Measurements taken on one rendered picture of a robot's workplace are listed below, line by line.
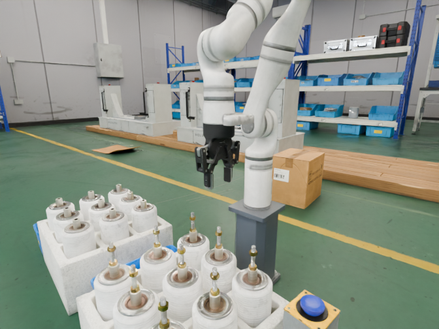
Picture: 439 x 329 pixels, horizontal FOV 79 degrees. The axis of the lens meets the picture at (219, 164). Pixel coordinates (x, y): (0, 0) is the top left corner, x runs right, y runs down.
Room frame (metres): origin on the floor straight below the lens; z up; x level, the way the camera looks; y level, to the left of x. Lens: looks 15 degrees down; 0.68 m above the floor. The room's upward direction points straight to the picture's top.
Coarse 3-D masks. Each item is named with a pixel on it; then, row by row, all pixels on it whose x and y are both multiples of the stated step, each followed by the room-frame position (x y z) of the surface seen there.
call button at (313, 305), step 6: (306, 294) 0.40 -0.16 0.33; (306, 300) 0.39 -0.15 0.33; (312, 300) 0.39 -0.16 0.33; (318, 300) 0.39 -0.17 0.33; (306, 306) 0.37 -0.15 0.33; (312, 306) 0.37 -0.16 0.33; (318, 306) 0.37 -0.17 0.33; (324, 306) 0.37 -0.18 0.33; (306, 312) 0.37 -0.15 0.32; (312, 312) 0.36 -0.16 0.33; (318, 312) 0.36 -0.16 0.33
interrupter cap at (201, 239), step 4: (184, 236) 0.73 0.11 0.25; (188, 236) 0.73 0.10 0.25; (200, 236) 0.73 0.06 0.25; (204, 236) 0.73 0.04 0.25; (184, 240) 0.71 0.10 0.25; (188, 240) 0.71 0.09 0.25; (200, 240) 0.71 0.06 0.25; (204, 240) 0.71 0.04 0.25; (184, 244) 0.69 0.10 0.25; (188, 244) 0.69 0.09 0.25; (192, 244) 0.69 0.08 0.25; (196, 244) 0.69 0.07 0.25; (200, 244) 0.69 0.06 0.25
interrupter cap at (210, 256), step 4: (208, 252) 0.65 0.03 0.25; (212, 252) 0.65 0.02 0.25; (224, 252) 0.65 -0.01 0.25; (228, 252) 0.65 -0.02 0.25; (208, 256) 0.63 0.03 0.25; (212, 256) 0.63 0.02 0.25; (224, 256) 0.63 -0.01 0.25; (228, 256) 0.63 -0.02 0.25; (232, 256) 0.63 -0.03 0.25; (208, 260) 0.61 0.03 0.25; (212, 260) 0.61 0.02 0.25; (216, 260) 0.61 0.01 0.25; (220, 260) 0.61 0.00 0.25; (224, 260) 0.61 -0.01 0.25; (228, 260) 0.61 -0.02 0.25; (212, 264) 0.59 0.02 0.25; (216, 264) 0.59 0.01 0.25; (220, 264) 0.59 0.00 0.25; (224, 264) 0.59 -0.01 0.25
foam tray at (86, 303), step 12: (84, 300) 0.55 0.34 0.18; (276, 300) 0.55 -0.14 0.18; (84, 312) 0.51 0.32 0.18; (96, 312) 0.51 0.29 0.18; (276, 312) 0.51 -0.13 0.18; (84, 324) 0.52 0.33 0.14; (96, 324) 0.48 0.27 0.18; (108, 324) 0.48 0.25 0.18; (192, 324) 0.48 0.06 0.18; (240, 324) 0.48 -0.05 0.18; (264, 324) 0.48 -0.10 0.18; (276, 324) 0.48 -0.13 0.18
